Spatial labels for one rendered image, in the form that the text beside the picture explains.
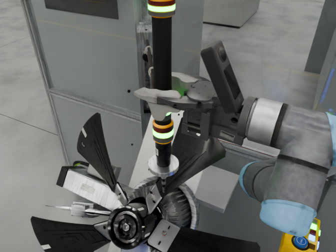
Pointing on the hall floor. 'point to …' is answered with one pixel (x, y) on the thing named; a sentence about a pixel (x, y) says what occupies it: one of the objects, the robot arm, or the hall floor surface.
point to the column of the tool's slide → (141, 65)
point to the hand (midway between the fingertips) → (150, 81)
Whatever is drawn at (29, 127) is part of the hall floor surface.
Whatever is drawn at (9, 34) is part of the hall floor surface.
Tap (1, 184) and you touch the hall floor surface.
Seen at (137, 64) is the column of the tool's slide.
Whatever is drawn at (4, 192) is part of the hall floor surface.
